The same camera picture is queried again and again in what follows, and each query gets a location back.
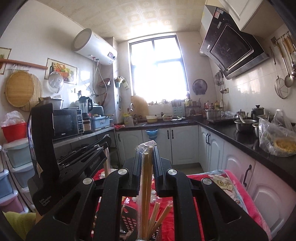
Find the red floral tablecloth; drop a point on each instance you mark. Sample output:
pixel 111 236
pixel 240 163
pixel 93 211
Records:
pixel 228 183

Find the blue dish tub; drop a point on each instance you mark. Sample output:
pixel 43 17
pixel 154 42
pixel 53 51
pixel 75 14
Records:
pixel 100 122

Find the fruit picture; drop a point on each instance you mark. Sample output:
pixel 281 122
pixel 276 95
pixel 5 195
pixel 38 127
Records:
pixel 68 72

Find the wall fan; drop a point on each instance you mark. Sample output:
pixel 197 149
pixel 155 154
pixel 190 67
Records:
pixel 200 87

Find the green sleeve forearm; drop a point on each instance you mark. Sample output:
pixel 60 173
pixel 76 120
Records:
pixel 21 223

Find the wooden cutting board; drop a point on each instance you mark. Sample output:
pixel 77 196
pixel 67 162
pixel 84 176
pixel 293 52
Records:
pixel 140 107

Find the round bamboo board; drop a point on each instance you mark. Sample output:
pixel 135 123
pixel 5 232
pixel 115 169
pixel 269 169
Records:
pixel 23 90

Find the black range hood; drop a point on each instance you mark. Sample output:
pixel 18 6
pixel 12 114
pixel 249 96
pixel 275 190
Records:
pixel 233 51

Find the clear plastic bag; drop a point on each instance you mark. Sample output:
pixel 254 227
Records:
pixel 278 136

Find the wooden rolling pin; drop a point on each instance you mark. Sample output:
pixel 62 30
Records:
pixel 10 61

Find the chopsticks pair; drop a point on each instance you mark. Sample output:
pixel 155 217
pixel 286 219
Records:
pixel 145 151
pixel 107 168
pixel 153 218
pixel 161 218

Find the blue hanging basin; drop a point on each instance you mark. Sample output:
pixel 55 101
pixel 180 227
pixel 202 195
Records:
pixel 152 134

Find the white water heater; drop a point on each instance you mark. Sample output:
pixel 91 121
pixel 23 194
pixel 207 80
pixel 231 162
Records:
pixel 90 45

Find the black plastic utensil basket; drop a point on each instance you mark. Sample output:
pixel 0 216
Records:
pixel 128 221

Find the red plastic basin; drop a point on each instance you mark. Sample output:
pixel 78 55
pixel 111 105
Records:
pixel 15 132

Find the white upper cabinet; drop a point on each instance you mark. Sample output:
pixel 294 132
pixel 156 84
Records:
pixel 255 17

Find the steel mixing bowl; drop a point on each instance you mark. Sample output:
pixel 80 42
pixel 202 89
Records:
pixel 245 126

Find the black microwave oven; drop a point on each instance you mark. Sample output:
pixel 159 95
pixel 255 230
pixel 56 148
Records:
pixel 67 122

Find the steel stock pot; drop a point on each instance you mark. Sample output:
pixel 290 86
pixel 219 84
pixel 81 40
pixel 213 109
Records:
pixel 212 114

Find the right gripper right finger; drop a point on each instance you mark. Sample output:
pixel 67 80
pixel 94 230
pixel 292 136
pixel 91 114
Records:
pixel 202 210

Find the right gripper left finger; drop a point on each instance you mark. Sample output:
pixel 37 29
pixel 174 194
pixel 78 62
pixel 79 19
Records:
pixel 91 210

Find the black blender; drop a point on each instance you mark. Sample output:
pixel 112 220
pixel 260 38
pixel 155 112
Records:
pixel 86 106

